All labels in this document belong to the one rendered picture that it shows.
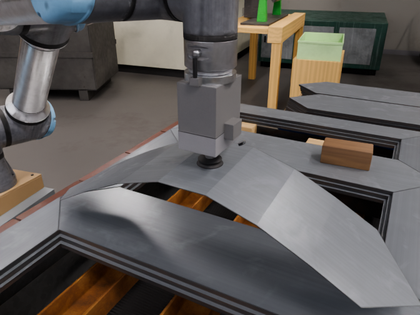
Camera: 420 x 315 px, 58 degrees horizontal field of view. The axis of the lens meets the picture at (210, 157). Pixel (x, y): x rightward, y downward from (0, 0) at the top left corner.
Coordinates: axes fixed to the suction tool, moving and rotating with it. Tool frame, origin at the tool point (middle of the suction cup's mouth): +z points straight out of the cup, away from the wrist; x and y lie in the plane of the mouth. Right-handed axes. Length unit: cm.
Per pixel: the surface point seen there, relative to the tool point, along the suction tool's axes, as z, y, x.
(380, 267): 9.7, 1.2, -27.7
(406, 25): 53, 688, -2
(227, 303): 16.5, -9.6, -8.2
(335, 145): 10.6, 43.7, -12.7
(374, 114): 15, 86, -18
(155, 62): 84, 371, 282
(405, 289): 11.8, 1.0, -31.4
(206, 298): 17.3, -9.7, -4.7
